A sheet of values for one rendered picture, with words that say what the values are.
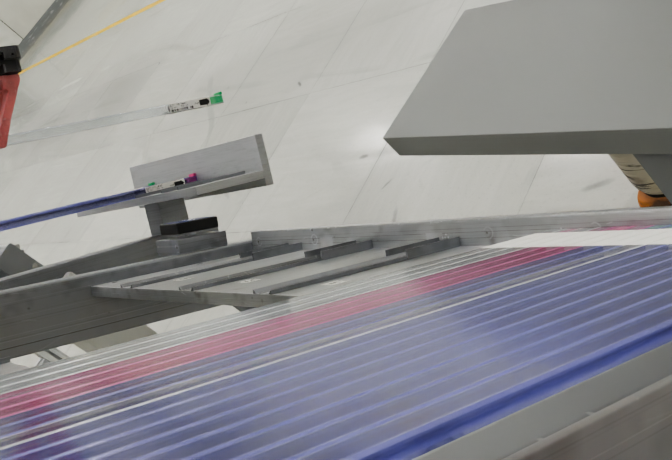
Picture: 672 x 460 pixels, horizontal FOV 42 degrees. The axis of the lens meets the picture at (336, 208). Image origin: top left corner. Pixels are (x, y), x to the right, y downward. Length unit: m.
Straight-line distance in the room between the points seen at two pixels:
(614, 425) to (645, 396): 0.02
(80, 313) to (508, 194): 1.27
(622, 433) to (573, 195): 1.62
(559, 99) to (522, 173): 1.00
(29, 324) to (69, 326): 0.04
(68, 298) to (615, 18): 0.67
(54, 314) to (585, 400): 0.68
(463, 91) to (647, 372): 0.90
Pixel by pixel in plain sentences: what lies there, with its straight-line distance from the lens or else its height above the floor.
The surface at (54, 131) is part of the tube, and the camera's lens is 1.02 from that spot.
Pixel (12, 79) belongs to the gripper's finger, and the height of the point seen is 1.01.
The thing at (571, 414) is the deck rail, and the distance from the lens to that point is 0.24.
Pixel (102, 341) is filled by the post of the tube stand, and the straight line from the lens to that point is 1.13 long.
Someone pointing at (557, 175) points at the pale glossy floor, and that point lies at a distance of 1.92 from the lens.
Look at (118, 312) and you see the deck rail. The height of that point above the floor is 0.81.
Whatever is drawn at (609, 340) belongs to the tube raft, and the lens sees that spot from 0.31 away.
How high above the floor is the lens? 1.15
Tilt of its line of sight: 28 degrees down
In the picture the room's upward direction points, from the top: 47 degrees counter-clockwise
